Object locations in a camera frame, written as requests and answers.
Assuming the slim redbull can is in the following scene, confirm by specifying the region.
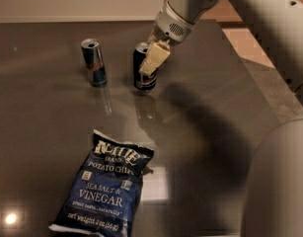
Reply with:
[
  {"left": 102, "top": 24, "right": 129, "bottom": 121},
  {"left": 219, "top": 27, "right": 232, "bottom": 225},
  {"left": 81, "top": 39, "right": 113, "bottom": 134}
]
[{"left": 81, "top": 39, "right": 107, "bottom": 87}]

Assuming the dark blue pepsi can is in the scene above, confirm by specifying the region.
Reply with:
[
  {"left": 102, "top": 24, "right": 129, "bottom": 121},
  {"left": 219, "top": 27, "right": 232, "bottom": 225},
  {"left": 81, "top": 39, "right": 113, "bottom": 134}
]
[{"left": 133, "top": 41, "right": 157, "bottom": 91}]

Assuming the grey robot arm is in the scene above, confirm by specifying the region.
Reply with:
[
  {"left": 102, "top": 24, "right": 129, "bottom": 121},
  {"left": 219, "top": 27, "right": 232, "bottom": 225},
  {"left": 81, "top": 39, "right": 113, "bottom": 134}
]
[{"left": 139, "top": 0, "right": 303, "bottom": 237}]

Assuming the blue kettle chips bag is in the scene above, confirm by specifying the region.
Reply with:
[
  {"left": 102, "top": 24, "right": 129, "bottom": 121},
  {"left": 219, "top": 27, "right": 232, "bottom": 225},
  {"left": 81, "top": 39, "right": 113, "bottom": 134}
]
[{"left": 49, "top": 130, "right": 154, "bottom": 237}]

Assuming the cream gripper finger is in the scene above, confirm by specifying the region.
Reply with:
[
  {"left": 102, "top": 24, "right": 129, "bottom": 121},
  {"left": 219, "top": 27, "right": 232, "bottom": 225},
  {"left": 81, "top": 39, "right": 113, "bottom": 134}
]
[
  {"left": 147, "top": 31, "right": 157, "bottom": 43},
  {"left": 139, "top": 40, "right": 171, "bottom": 76}
]

